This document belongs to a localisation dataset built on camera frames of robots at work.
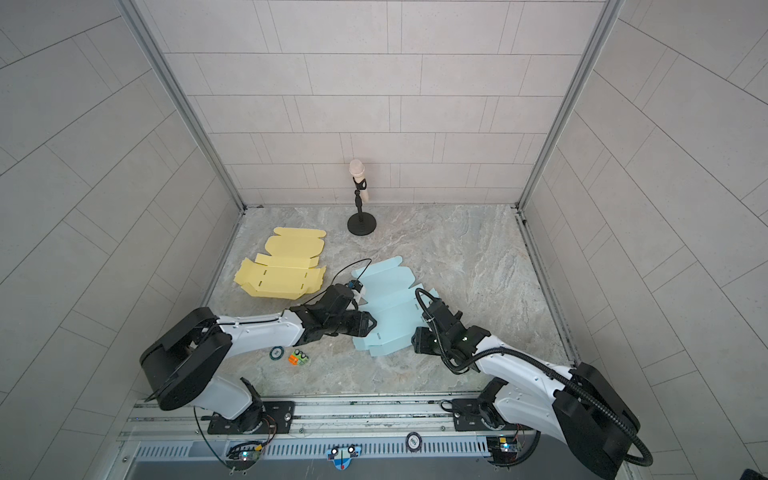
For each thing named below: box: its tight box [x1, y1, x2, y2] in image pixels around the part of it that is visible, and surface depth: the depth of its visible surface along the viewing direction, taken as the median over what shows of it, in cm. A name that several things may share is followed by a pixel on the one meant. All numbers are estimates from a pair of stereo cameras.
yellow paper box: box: [233, 227, 326, 300], surface depth 100 cm
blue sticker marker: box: [326, 446, 361, 471], surface depth 67 cm
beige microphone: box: [349, 159, 369, 203], surface depth 93 cm
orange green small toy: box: [288, 349, 311, 366], surface depth 80 cm
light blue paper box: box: [352, 256, 439, 357], surface depth 91 cm
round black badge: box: [406, 431, 423, 453], surface depth 69 cm
